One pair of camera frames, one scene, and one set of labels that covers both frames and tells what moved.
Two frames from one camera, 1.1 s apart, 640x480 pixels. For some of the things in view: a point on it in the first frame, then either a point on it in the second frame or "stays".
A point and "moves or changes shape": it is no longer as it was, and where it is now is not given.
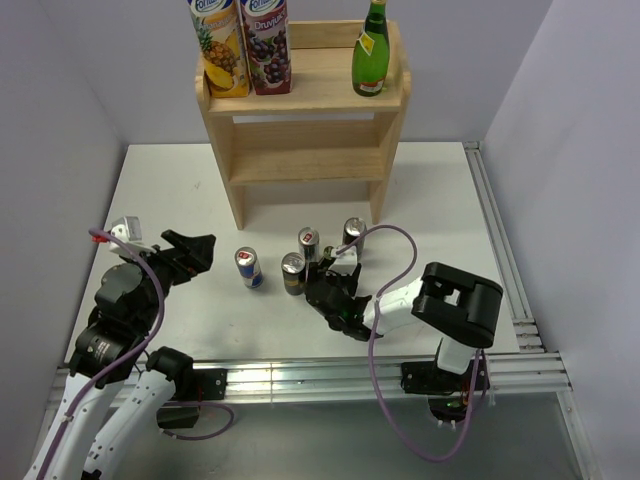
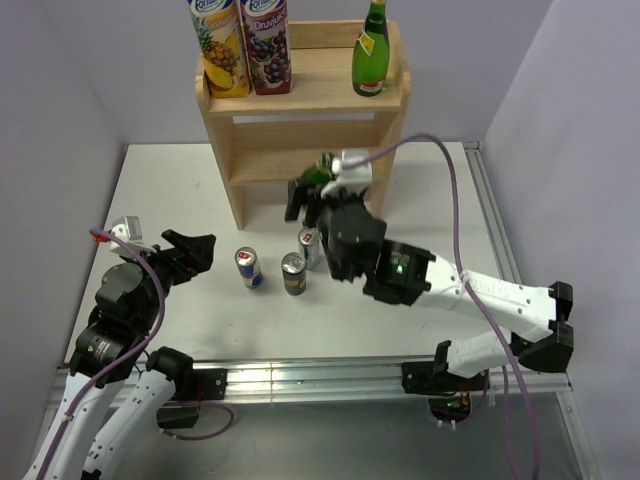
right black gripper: x=318 y=270 to x=298 y=192
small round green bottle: x=327 y=252 moves or changes shape
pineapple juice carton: x=220 y=36 stays
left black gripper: x=196 y=251 stays
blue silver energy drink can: x=249 y=265 stays
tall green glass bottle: x=371 y=52 stays
